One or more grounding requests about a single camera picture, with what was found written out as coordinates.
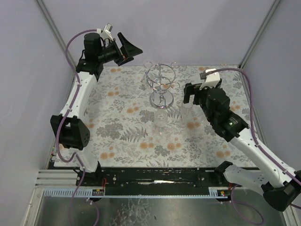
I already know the clear round wine glass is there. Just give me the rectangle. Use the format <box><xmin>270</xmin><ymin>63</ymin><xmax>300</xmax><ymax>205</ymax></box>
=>
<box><xmin>154</xmin><ymin>109</ymin><xmax>168</xmax><ymax>135</ymax></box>

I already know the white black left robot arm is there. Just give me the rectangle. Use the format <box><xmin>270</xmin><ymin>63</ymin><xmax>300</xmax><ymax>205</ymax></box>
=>
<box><xmin>50</xmin><ymin>29</ymin><xmax>143</xmax><ymax>173</ymax></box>

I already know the chrome wine glass rack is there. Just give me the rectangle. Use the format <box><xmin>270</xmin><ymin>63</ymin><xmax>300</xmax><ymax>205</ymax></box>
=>
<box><xmin>145</xmin><ymin>63</ymin><xmax>176</xmax><ymax>109</ymax></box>

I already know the floral patterned table mat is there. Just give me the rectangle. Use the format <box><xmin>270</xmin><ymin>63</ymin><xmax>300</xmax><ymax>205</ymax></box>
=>
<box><xmin>60</xmin><ymin>65</ymin><xmax>254</xmax><ymax>167</ymax></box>

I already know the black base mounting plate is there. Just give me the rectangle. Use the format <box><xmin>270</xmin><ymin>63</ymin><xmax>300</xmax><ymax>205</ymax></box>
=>
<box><xmin>75</xmin><ymin>167</ymin><xmax>232</xmax><ymax>191</ymax></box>

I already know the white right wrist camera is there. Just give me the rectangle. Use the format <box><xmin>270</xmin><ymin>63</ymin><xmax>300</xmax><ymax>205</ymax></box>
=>
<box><xmin>199</xmin><ymin>68</ymin><xmax>221</xmax><ymax>90</ymax></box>

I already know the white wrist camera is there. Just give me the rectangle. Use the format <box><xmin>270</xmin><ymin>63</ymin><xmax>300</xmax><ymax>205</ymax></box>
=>
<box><xmin>199</xmin><ymin>68</ymin><xmax>221</xmax><ymax>90</ymax></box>
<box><xmin>96</xmin><ymin>23</ymin><xmax>114</xmax><ymax>41</ymax></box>

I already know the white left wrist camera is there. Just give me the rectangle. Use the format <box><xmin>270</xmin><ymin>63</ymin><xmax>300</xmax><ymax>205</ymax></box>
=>
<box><xmin>96</xmin><ymin>23</ymin><xmax>114</xmax><ymax>41</ymax></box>

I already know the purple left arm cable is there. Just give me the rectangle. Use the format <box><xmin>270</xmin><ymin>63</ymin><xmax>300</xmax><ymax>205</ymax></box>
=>
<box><xmin>56</xmin><ymin>28</ymin><xmax>100</xmax><ymax>226</ymax></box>

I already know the grey slotted cable duct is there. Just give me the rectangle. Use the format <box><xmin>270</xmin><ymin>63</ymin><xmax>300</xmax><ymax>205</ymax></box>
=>
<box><xmin>44</xmin><ymin>187</ymin><xmax>230</xmax><ymax>199</ymax></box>

